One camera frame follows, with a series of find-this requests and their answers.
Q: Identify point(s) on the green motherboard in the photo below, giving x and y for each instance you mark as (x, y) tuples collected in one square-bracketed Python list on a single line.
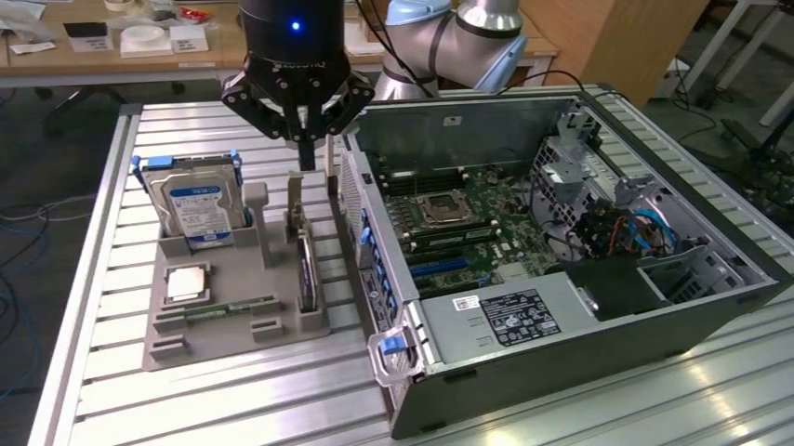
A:
[(496, 204)]

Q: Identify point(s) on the metal CPU socket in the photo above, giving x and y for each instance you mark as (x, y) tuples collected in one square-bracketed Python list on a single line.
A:
[(443, 209)]

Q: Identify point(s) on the black RAM slot bank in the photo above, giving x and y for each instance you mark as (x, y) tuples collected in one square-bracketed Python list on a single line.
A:
[(450, 237), (422, 181)]

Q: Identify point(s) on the white block with round hollow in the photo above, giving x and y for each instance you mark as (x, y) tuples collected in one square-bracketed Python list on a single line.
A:
[(146, 44)]

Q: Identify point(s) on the grey metal disk bay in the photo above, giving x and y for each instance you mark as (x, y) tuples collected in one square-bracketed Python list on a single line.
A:
[(701, 274)]

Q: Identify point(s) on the green RAM stick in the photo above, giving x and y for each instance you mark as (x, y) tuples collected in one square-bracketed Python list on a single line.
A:
[(211, 310)]

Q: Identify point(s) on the white paper stack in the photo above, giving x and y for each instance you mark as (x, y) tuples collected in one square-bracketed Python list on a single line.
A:
[(366, 44)]

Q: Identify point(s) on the white tape roll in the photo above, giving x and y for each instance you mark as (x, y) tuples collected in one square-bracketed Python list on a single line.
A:
[(117, 4)]

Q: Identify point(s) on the white paper label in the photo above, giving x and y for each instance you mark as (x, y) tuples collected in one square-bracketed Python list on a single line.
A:
[(31, 47)]

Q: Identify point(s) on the black open PC case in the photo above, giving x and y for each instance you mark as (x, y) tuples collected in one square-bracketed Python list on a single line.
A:
[(621, 362)]

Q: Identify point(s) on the hard disk in blue caddy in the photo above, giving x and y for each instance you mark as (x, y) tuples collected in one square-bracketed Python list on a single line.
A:
[(192, 204)]

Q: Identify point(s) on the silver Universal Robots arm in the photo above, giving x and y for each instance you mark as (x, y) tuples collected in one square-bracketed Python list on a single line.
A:
[(478, 18)]

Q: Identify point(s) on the grey printed parts rack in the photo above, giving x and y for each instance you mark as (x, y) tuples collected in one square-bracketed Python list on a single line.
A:
[(235, 274)]

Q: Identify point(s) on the grey case latch blue tab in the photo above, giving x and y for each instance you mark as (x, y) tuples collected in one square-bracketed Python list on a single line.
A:
[(391, 367)]

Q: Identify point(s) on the plain white box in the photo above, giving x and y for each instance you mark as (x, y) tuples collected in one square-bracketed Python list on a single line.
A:
[(188, 39)]

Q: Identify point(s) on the silver chipset heatsink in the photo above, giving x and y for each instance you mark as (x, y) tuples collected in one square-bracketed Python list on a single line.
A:
[(516, 272)]

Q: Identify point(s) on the grey metal drive cage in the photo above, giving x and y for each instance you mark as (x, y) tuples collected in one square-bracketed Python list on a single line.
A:
[(570, 176)]

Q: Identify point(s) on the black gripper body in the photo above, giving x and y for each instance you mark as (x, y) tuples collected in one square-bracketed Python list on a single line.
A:
[(291, 51)]

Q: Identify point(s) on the wooden desk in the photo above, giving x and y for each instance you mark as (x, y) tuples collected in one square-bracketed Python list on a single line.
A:
[(61, 62)]

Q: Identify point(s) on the red packet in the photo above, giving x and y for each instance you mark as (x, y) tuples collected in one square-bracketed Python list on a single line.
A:
[(194, 14)]

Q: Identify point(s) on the white table frame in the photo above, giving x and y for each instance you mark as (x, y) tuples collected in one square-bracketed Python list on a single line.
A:
[(738, 28)]

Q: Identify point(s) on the clear plastic bag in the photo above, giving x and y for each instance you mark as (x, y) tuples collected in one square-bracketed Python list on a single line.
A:
[(24, 30)]

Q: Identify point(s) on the blue expansion slot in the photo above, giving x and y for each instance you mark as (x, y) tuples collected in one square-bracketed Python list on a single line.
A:
[(440, 266)]

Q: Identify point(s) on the silver CPU chip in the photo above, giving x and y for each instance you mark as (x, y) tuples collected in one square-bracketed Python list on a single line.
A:
[(186, 283)]

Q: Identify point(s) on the Nvidia graphics card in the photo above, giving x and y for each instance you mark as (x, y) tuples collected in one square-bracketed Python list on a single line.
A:
[(307, 274)]

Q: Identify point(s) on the black floor stand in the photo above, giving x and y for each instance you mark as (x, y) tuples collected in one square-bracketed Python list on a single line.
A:
[(771, 139)]

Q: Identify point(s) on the white box with black top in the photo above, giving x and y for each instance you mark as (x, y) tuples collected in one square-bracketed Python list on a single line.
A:
[(88, 37)]

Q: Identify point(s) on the grey power supply unit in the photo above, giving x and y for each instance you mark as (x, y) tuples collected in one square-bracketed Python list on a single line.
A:
[(459, 334)]

